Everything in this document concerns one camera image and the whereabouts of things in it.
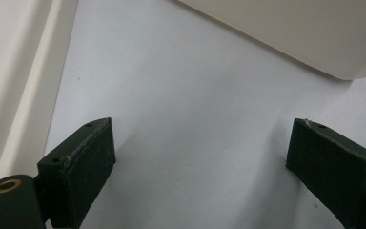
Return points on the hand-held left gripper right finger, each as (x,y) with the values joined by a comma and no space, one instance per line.
(333,168)

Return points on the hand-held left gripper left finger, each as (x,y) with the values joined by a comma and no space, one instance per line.
(77,171)

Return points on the cream plastic tray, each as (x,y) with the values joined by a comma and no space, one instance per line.
(298,28)

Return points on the white table edge rail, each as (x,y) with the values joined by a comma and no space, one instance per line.
(22,79)

